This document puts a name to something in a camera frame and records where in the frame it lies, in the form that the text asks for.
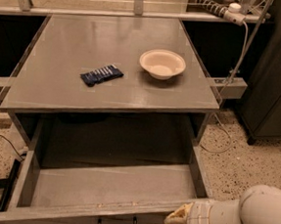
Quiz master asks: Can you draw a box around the grey top drawer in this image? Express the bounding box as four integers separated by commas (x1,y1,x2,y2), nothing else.
0,119,212,224

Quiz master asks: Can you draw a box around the white power cable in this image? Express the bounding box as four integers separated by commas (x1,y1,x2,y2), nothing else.
198,18,251,157

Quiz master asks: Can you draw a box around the white power strip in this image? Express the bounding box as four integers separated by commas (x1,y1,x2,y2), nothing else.
195,0,245,25

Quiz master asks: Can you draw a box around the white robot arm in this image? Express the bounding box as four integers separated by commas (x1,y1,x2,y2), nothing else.
164,185,281,224

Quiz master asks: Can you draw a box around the grey cabinet desk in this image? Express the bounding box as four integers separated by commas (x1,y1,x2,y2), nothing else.
0,14,218,160

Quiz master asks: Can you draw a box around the dark blue snack packet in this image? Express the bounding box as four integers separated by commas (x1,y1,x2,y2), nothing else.
79,65,124,87

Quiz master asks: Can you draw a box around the grey metal bracket box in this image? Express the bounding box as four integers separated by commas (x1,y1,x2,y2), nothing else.
208,77,247,100

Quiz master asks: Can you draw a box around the dark grey side cabinet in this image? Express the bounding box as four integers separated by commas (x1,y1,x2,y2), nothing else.
237,0,281,145

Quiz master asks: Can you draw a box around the black floor cable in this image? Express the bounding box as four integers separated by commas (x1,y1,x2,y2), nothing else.
0,124,29,161

